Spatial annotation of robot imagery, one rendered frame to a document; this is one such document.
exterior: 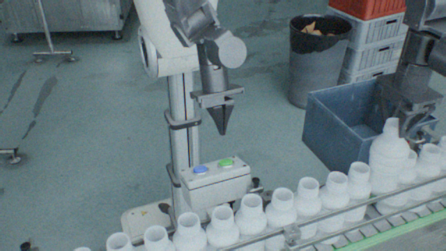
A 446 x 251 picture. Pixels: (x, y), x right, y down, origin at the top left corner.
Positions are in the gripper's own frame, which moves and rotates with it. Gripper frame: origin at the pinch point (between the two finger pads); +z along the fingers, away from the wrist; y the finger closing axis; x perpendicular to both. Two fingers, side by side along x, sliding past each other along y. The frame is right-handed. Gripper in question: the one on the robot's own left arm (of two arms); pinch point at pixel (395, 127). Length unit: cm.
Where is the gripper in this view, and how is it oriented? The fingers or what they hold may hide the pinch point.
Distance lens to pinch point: 81.7
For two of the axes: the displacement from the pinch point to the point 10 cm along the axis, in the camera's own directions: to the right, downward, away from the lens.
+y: -3.7, -5.4, 7.5
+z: 0.0, 8.1, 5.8
